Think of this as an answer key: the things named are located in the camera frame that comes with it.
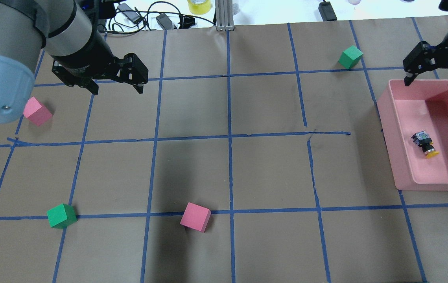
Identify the green cube near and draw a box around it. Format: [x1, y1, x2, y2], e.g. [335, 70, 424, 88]
[46, 204, 77, 229]

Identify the pink plastic bin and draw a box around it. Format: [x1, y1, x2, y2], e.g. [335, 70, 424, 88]
[377, 79, 448, 191]

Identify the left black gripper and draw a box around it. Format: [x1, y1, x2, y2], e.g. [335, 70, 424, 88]
[52, 37, 149, 96]

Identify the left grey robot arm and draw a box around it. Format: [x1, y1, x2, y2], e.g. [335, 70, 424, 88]
[0, 0, 149, 124]

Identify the green cube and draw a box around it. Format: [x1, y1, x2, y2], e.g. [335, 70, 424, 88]
[46, 204, 77, 229]
[338, 45, 364, 70]

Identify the pink cube far left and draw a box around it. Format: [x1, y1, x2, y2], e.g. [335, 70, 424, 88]
[22, 97, 53, 127]

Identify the pink cube centre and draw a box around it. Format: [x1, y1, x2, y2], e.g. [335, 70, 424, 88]
[180, 202, 212, 233]

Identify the yellow tape roll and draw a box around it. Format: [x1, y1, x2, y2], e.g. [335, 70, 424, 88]
[187, 0, 212, 15]

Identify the pink cube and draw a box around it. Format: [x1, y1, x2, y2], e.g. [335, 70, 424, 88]
[22, 97, 53, 127]
[180, 202, 212, 233]

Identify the black adapter right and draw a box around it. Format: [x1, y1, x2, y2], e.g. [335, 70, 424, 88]
[318, 0, 337, 22]

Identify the green cube far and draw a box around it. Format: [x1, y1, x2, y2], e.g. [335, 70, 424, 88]
[338, 45, 364, 70]

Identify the yellow push button switch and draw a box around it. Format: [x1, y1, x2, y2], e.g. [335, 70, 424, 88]
[411, 131, 439, 159]

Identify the black power adapter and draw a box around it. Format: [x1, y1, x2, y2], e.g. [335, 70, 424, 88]
[156, 13, 177, 30]

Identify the black cable bundle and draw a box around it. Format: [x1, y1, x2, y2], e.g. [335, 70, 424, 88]
[98, 0, 214, 34]

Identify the aluminium frame post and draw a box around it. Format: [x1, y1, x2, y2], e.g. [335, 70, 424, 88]
[214, 0, 235, 31]

